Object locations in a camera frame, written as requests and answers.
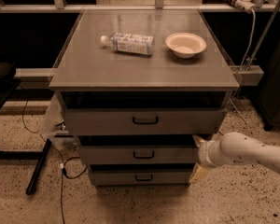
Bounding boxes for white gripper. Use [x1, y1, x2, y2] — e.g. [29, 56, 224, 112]
[189, 134, 224, 184]

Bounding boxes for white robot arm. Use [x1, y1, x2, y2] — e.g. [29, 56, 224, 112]
[189, 132, 280, 184]

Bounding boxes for grey drawer cabinet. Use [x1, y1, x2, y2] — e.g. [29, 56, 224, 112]
[49, 8, 240, 189]

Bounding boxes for white paper bowl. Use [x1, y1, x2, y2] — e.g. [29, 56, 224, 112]
[165, 33, 207, 59]

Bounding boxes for plastic water bottle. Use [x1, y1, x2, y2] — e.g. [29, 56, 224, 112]
[100, 33, 154, 56]

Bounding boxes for black table leg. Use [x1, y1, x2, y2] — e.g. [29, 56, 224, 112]
[26, 139, 51, 195]

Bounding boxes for black floor cable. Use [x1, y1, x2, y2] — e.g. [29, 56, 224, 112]
[21, 96, 88, 224]

